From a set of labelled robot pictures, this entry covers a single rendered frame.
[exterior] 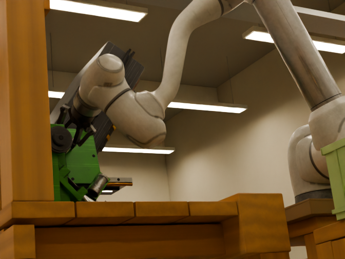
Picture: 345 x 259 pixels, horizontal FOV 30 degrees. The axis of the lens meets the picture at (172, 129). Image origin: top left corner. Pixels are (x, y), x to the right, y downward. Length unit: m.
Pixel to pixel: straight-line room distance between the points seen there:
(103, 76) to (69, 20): 6.96
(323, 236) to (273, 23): 0.67
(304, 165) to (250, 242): 0.46
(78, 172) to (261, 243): 0.74
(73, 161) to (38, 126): 0.71
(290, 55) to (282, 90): 8.15
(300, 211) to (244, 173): 8.92
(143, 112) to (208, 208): 0.37
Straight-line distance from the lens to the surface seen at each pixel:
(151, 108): 1.78
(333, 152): 1.50
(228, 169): 11.08
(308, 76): 1.88
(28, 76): 1.45
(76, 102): 1.89
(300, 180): 2.00
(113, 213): 1.43
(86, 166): 2.12
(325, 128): 1.84
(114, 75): 1.77
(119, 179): 2.29
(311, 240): 1.84
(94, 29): 8.98
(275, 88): 10.17
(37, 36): 1.50
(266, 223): 1.63
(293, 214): 1.83
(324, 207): 1.80
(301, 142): 2.00
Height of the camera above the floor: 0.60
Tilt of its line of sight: 17 degrees up
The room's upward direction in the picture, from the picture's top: 6 degrees counter-clockwise
